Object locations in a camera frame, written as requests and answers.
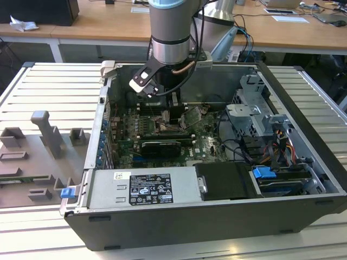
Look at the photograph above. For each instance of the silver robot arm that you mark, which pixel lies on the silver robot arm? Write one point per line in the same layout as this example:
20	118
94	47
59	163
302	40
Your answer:
169	27

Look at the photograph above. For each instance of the metal CPU socket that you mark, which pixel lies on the metal CPU socket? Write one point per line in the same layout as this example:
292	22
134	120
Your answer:
165	132

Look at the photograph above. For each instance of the pale blue teach pendant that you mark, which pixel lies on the pale blue teach pendant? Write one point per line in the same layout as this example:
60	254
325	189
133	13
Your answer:
225	43

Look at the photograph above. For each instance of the white power strip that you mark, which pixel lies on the white power strip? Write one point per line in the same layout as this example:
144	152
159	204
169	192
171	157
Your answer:
233	56

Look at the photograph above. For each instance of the grey case latch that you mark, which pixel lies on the grey case latch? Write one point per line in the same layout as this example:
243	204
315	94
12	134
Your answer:
108	69

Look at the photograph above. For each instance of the black graphics card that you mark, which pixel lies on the black graphics card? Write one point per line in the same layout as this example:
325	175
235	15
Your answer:
160	149

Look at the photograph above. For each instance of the grey desk hatch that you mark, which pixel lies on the grey desk hatch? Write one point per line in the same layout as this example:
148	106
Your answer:
139	10

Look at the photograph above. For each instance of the green motherboard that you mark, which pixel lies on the green motherboard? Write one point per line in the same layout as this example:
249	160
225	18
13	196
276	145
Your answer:
208	146

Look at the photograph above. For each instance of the grey metal drive cage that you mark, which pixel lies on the grey metal drive cage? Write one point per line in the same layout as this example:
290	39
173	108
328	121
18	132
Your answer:
244	113

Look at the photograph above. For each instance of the wooden desk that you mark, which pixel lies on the wooden desk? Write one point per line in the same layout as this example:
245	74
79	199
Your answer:
271	35
43	30

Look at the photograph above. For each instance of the black plastic shroud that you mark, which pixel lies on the black plastic shroud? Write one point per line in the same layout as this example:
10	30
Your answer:
225	181

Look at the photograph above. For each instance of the white framed tablet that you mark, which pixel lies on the white framed tablet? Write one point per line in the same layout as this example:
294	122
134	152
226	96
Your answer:
280	11

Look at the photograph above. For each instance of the silver power supply unit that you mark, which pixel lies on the silver power supply unit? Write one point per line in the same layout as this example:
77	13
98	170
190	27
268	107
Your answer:
108	189

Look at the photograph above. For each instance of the hard disk in blue carrier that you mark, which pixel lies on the hard disk in blue carrier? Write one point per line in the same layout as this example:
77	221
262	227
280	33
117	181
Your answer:
263	173

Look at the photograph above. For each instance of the white paper sheet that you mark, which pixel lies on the white paper sheet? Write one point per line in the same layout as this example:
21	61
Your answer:
290	19

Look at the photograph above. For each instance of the black box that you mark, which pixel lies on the black box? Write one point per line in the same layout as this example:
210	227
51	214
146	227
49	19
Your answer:
40	12

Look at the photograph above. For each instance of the black PC case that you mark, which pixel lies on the black PC case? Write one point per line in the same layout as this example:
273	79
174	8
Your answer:
189	227

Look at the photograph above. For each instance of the blue case latch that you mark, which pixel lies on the blue case latch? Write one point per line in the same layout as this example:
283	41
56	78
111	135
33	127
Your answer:
67	192

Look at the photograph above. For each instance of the grey parts rack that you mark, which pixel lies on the grey parts rack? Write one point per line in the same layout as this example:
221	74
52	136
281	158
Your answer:
40	165

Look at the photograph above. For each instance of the crumpled white paper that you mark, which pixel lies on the crumpled white paper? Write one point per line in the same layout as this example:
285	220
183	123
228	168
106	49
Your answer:
23	25

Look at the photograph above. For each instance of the dark laptop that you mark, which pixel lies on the dark laptop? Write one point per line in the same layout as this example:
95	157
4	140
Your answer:
329	18

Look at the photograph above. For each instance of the green RAM stick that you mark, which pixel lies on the green RAM stick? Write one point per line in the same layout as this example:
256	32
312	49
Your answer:
24	179

